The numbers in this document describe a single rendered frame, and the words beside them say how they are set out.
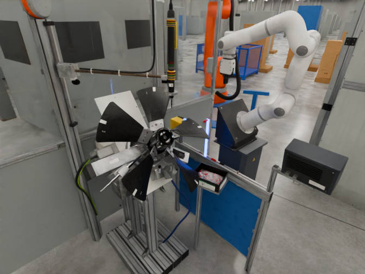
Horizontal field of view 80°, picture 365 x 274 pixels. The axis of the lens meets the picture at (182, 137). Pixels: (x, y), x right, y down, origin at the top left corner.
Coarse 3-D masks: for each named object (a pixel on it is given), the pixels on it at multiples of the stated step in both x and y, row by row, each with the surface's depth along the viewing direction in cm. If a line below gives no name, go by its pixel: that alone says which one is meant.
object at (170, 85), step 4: (172, 4) 102; (172, 8) 102; (168, 12) 102; (172, 12) 102; (168, 16) 103; (172, 16) 103; (168, 80) 118; (172, 80) 118; (168, 84) 120; (172, 84) 119; (168, 88) 121; (172, 88) 120; (172, 96) 123
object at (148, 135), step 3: (144, 129) 123; (147, 129) 124; (144, 132) 124; (150, 132) 125; (141, 135) 124; (147, 135) 126; (150, 135) 126; (141, 138) 125; (144, 138) 126; (147, 138) 126; (141, 141) 126; (144, 141) 127; (147, 141) 128
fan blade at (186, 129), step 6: (186, 120) 153; (192, 120) 154; (180, 126) 146; (186, 126) 147; (192, 126) 148; (174, 132) 138; (180, 132) 138; (186, 132) 139; (192, 132) 142; (198, 132) 144; (204, 132) 148; (204, 138) 143
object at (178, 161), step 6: (174, 156) 130; (180, 162) 132; (180, 168) 126; (186, 168) 134; (186, 174) 128; (192, 174) 136; (186, 180) 125; (192, 180) 130; (198, 180) 137; (192, 186) 127
